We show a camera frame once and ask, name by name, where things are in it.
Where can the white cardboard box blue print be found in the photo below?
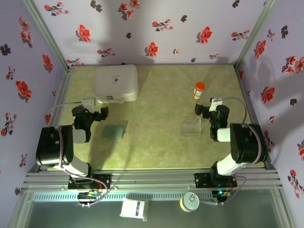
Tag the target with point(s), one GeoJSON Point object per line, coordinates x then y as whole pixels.
{"type": "Point", "coordinates": [133, 209]}

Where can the green leather card holder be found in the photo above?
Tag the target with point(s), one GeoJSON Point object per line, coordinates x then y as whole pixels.
{"type": "Point", "coordinates": [114, 131]}

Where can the long aluminium frame rail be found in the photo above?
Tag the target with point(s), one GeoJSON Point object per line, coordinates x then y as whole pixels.
{"type": "Point", "coordinates": [152, 178]}

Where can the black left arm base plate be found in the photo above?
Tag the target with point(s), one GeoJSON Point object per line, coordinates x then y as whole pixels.
{"type": "Point", "coordinates": [104, 181]}

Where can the aluminium side rail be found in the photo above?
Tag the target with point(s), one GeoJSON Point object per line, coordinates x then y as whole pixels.
{"type": "Point", "coordinates": [62, 95]}
{"type": "Point", "coordinates": [239, 76]}

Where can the aluminium corner post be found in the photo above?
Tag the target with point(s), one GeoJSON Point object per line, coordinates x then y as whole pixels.
{"type": "Point", "coordinates": [49, 35]}
{"type": "Point", "coordinates": [253, 35]}

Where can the pill bottle with orange cap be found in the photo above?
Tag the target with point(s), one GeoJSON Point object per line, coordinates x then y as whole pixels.
{"type": "Point", "coordinates": [199, 91]}

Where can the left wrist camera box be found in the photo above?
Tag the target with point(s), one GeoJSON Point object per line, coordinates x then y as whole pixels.
{"type": "Point", "coordinates": [89, 101]}

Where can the clear acrylic card box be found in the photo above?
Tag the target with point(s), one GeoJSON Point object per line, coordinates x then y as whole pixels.
{"type": "Point", "coordinates": [191, 128]}

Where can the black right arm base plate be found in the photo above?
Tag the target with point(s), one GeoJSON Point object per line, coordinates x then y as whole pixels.
{"type": "Point", "coordinates": [202, 180]}

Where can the tin can with pull tab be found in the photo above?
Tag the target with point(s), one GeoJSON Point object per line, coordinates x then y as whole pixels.
{"type": "Point", "coordinates": [189, 202]}

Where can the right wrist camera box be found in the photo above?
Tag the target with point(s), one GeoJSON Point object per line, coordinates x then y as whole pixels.
{"type": "Point", "coordinates": [216, 101]}

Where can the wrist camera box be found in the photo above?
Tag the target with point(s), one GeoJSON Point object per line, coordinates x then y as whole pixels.
{"type": "Point", "coordinates": [216, 101]}
{"type": "Point", "coordinates": [89, 101]}

